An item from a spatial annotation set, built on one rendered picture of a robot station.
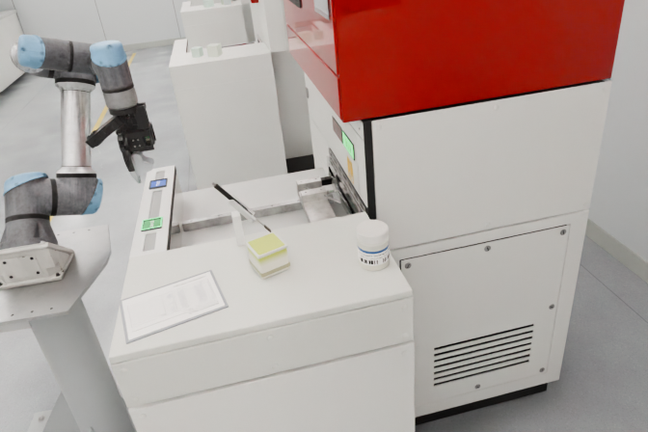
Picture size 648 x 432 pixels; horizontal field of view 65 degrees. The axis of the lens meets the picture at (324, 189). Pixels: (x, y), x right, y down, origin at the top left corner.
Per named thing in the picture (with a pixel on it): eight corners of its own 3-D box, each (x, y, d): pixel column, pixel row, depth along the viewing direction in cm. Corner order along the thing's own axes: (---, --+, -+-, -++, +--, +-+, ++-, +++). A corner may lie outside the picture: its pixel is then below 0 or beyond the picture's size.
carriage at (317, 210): (320, 190, 174) (319, 182, 173) (347, 247, 143) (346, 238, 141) (297, 194, 173) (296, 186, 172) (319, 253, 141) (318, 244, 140)
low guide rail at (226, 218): (332, 201, 173) (332, 193, 172) (334, 202, 171) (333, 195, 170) (183, 229, 166) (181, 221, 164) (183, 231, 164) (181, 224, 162)
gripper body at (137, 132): (154, 152, 129) (143, 107, 123) (120, 158, 128) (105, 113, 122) (156, 142, 136) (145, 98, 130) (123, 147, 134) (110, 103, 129)
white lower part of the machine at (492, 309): (460, 270, 264) (467, 121, 225) (557, 395, 192) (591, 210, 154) (328, 299, 253) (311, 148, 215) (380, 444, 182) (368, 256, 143)
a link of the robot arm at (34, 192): (2, 224, 152) (1, 180, 155) (52, 222, 160) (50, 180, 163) (5, 214, 143) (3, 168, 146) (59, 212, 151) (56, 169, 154)
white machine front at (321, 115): (318, 147, 215) (308, 52, 196) (377, 254, 144) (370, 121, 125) (310, 148, 214) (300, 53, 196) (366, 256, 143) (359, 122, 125)
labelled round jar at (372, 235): (384, 251, 120) (382, 216, 116) (393, 268, 114) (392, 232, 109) (355, 256, 119) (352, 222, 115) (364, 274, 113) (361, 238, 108)
